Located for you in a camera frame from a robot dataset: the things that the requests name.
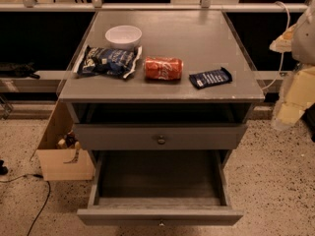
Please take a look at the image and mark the dark blue snack bar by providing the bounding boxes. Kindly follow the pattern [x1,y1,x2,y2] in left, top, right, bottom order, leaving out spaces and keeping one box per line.
[189,67,232,89]

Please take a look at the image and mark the items inside cardboard box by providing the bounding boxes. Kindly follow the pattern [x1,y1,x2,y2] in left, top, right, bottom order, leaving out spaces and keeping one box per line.
[57,131,81,164]

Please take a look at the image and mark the cardboard box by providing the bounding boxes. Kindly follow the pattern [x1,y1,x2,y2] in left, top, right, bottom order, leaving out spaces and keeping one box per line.
[36,102,95,181]

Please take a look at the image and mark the blue chip bag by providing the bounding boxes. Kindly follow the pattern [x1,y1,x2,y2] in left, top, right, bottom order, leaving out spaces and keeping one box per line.
[77,46,142,79]

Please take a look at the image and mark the grey top drawer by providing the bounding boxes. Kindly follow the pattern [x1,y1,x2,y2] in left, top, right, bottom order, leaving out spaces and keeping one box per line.
[73,124,247,150]

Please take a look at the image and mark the white bowl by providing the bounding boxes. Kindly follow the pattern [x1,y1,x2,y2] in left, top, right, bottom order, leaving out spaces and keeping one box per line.
[105,26,142,50]

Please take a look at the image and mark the grey drawer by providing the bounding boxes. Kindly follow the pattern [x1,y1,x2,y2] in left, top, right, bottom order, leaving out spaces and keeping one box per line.
[77,150,243,226]
[73,124,247,150]

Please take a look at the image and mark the grey wooden drawer cabinet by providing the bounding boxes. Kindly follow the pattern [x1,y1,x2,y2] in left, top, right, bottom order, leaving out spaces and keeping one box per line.
[58,9,266,155]

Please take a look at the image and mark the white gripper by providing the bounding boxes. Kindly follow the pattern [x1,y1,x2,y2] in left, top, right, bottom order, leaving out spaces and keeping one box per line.
[269,25,315,131]

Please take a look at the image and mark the black object on ledge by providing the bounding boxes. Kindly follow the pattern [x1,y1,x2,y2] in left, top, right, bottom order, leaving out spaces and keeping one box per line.
[0,62,39,80]

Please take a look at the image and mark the black floor cable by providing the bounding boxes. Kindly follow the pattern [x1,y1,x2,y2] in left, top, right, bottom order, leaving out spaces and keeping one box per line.
[0,172,52,236]

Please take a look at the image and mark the red soda can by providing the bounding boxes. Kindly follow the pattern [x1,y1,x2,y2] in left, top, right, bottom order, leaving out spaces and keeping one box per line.
[144,57,183,81]

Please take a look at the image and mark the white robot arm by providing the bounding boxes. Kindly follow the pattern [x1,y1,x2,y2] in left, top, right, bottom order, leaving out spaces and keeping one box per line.
[270,0,315,131]

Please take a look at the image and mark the white hanging cable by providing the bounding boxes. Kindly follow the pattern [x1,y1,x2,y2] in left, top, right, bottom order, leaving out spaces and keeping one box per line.
[261,0,292,92]

